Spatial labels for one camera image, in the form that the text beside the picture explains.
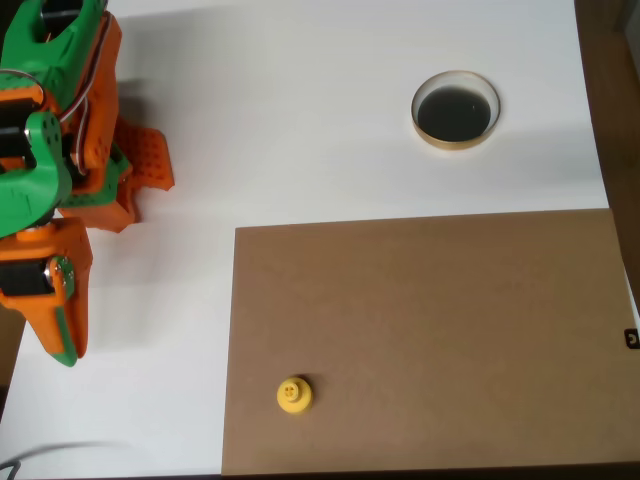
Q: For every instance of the small yellow plastic knob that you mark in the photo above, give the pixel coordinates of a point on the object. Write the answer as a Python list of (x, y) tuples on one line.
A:
[(295, 396)]

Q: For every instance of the gray box corner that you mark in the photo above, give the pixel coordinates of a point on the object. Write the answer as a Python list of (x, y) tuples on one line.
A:
[(630, 20)]

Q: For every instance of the round black dish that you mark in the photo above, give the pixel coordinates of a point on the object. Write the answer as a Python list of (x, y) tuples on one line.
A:
[(454, 115)]

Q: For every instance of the orange perforated arm base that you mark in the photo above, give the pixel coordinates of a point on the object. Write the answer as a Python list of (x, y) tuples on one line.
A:
[(150, 160)]

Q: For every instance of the brown rectangular board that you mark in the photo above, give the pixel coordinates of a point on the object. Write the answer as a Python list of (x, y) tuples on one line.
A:
[(425, 345)]

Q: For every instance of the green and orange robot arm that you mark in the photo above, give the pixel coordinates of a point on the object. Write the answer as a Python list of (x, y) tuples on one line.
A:
[(30, 180)]

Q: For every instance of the small black tag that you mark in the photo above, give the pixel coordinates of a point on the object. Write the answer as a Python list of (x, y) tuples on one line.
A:
[(632, 337)]

